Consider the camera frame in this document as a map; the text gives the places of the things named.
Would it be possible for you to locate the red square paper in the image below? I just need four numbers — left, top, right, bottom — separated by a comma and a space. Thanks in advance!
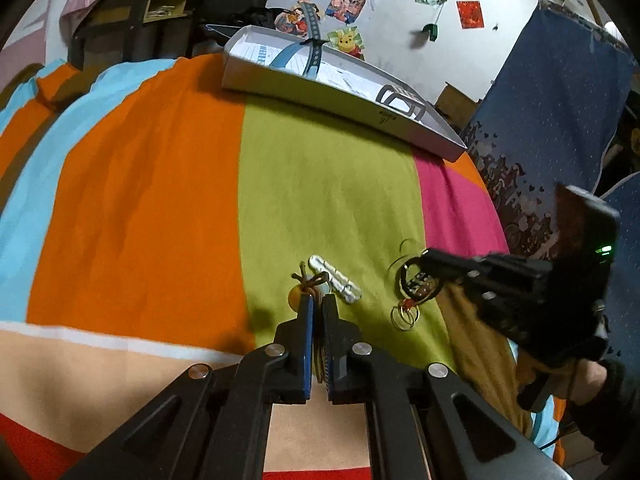
457, 0, 485, 29

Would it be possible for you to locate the black office chair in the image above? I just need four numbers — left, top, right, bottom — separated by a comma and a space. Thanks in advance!
190, 0, 282, 49

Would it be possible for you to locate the white hair clip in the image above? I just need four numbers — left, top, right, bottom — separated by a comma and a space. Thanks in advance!
308, 255, 362, 304

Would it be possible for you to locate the colourful striped bed blanket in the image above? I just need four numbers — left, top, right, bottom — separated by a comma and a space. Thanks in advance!
1, 54, 558, 479

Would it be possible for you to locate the black hair tie orange charm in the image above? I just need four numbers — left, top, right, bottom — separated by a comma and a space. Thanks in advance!
288, 261, 330, 384

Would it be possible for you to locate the anime character poster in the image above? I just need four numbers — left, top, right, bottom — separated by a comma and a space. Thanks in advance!
326, 0, 367, 25

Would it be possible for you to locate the yellow bear poster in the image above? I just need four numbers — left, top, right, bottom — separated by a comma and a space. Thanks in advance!
328, 26, 364, 60

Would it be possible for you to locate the green hanging brush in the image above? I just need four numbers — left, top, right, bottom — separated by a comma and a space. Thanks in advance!
421, 4, 445, 42

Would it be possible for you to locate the wooden desk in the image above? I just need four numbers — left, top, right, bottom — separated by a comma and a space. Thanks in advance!
67, 0, 206, 70

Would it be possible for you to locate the grey shallow tray box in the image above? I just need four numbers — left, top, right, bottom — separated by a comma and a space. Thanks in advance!
222, 26, 466, 162

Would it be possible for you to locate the blue dotted fabric wardrobe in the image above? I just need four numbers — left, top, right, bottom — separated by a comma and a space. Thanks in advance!
459, 0, 640, 376

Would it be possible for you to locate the brown cardboard box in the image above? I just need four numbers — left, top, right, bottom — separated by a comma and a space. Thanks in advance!
434, 82, 482, 132

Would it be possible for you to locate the cartoon family poster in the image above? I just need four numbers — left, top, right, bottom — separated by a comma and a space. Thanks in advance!
274, 0, 323, 38

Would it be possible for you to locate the person's right hand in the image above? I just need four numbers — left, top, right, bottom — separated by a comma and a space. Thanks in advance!
515, 351, 608, 405

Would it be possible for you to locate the black beaded bracelet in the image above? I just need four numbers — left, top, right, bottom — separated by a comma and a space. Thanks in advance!
397, 256, 444, 304

